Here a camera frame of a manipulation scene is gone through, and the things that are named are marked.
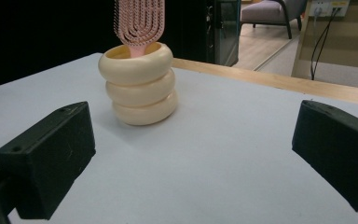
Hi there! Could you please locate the white wall socket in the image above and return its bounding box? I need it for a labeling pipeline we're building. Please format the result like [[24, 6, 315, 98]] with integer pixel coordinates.
[[309, 0, 351, 19]]

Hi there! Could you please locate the white table board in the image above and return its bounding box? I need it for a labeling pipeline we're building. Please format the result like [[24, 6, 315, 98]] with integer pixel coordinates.
[[0, 52, 358, 224]]

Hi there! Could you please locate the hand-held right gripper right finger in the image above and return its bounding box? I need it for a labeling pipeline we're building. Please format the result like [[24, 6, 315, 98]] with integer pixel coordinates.
[[291, 99, 358, 216]]

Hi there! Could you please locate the black cabinet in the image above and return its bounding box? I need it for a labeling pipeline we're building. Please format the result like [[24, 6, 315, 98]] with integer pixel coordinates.
[[204, 0, 242, 67]]

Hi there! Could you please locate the pink hairbrush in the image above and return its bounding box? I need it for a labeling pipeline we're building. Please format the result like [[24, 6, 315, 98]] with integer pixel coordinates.
[[114, 0, 166, 59]]

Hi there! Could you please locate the grey armchair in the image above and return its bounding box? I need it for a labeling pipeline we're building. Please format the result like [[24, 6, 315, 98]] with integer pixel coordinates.
[[240, 0, 309, 40]]

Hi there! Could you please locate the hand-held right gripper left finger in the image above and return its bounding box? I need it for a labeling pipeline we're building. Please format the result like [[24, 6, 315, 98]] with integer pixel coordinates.
[[0, 101, 97, 220]]

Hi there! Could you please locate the cream ribbed cup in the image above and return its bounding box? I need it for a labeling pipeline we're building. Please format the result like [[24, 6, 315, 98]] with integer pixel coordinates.
[[98, 41, 179, 127]]

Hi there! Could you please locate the black wall cable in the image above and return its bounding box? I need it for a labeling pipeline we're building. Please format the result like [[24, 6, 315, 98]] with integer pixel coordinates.
[[310, 7, 340, 81]]

